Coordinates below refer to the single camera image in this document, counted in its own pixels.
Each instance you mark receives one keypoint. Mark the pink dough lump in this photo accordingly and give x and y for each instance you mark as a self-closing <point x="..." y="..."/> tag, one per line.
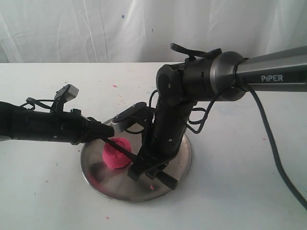
<point x="113" y="158"/>

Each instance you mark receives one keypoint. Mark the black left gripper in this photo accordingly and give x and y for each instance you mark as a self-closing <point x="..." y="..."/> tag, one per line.
<point x="162" y="139"/>

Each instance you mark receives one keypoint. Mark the round steel plate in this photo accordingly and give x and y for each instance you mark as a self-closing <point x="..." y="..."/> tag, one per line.
<point x="115" y="183"/>

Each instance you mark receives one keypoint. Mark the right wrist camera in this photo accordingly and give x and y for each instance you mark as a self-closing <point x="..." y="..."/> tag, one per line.
<point x="67" y="93"/>

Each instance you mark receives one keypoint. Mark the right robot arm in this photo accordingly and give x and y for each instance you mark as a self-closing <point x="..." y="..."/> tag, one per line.
<point x="4" y="119"/>

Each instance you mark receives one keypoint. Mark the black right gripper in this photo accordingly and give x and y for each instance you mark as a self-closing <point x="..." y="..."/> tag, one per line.
<point x="68" y="127"/>

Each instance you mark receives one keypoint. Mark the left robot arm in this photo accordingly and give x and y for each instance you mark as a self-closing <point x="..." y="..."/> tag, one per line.
<point x="209" y="76"/>

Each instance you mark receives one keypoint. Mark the black knife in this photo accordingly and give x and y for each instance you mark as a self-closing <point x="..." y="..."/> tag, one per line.
<point x="147" y="162"/>

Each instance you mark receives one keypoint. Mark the white backdrop curtain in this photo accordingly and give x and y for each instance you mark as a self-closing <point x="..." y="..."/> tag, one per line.
<point x="142" y="30"/>

